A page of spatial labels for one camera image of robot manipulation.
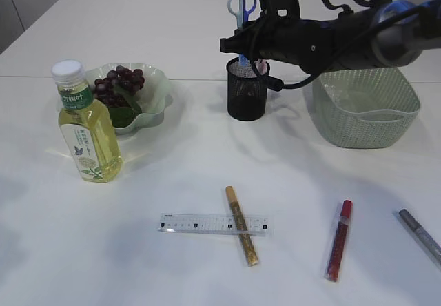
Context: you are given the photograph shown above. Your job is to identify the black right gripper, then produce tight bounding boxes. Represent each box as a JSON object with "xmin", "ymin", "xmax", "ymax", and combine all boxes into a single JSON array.
[{"xmin": 220, "ymin": 18, "xmax": 300, "ymax": 61}]

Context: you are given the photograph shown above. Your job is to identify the pink purple scissors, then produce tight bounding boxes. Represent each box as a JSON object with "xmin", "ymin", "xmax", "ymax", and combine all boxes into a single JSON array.
[{"xmin": 255, "ymin": 59, "xmax": 267, "ymax": 75}]

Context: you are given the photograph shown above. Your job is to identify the blue scissors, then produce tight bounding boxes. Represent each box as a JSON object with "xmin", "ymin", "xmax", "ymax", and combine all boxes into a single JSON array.
[{"xmin": 227, "ymin": 0, "xmax": 258, "ymax": 66}]

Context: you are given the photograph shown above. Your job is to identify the clear plastic sheet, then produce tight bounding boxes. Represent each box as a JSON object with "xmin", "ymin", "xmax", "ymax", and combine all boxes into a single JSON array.
[{"xmin": 324, "ymin": 83, "xmax": 350, "ymax": 107}]

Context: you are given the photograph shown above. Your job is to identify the purple grape bunch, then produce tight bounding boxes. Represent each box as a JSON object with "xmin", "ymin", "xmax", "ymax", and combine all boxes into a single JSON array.
[{"xmin": 90, "ymin": 65, "xmax": 145, "ymax": 128}]

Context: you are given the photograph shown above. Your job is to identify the clear plastic ruler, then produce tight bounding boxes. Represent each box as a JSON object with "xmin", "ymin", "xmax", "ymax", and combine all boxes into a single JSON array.
[{"xmin": 157, "ymin": 214, "xmax": 271, "ymax": 236}]

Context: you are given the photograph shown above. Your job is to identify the jasmine tea bottle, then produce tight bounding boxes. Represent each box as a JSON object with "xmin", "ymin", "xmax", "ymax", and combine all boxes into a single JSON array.
[{"xmin": 51, "ymin": 59, "xmax": 123, "ymax": 183}]

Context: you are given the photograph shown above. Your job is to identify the red glitter glue pen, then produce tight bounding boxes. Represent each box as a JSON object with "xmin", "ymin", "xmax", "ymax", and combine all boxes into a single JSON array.
[{"xmin": 325, "ymin": 200, "xmax": 353, "ymax": 282}]

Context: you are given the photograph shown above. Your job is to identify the silver glitter glue pen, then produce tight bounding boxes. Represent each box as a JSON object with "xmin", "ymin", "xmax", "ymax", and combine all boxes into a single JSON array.
[{"xmin": 398, "ymin": 209, "xmax": 440, "ymax": 265}]

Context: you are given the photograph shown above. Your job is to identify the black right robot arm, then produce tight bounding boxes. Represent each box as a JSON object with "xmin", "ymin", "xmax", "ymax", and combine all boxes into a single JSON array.
[{"xmin": 220, "ymin": 0, "xmax": 440, "ymax": 75}]

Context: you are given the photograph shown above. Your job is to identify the black mesh pen holder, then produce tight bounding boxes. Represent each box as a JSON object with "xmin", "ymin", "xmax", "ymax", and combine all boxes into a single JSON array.
[{"xmin": 226, "ymin": 57, "xmax": 267, "ymax": 121}]

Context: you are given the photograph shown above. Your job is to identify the green woven plastic basket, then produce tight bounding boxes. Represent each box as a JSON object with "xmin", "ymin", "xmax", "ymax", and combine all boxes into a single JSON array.
[{"xmin": 312, "ymin": 68, "xmax": 421, "ymax": 149}]

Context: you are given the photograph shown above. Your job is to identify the green wavy plate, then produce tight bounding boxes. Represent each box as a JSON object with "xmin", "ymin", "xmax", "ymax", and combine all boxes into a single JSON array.
[{"xmin": 85, "ymin": 63, "xmax": 172, "ymax": 134}]

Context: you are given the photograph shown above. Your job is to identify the gold glitter glue pen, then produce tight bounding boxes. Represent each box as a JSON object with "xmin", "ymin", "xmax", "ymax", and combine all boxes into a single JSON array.
[{"xmin": 225, "ymin": 186, "xmax": 258, "ymax": 267}]

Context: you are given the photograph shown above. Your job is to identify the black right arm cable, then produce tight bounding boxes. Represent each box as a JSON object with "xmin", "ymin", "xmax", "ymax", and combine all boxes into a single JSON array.
[{"xmin": 247, "ymin": 0, "xmax": 441, "ymax": 92}]

